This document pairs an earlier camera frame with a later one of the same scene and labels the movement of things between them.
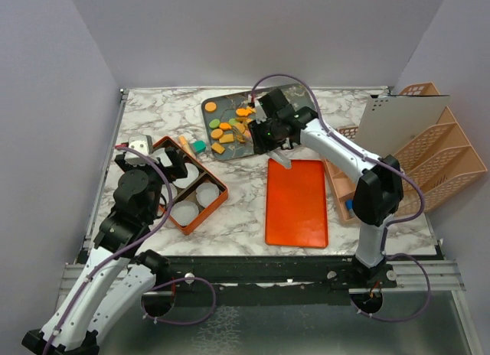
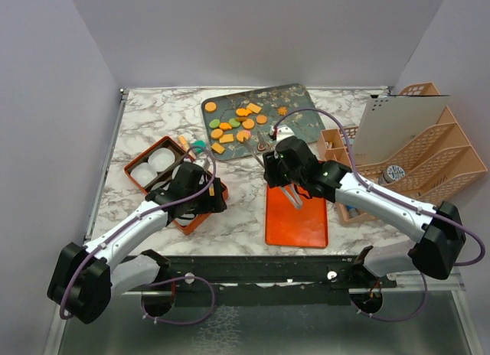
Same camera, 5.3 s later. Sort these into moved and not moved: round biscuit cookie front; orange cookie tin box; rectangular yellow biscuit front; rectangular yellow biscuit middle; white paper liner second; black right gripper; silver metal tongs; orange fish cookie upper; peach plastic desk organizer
Moved: black right gripper; round biscuit cookie front; silver metal tongs
Not moved: rectangular yellow biscuit front; orange cookie tin box; orange fish cookie upper; peach plastic desk organizer; rectangular yellow biscuit middle; white paper liner second
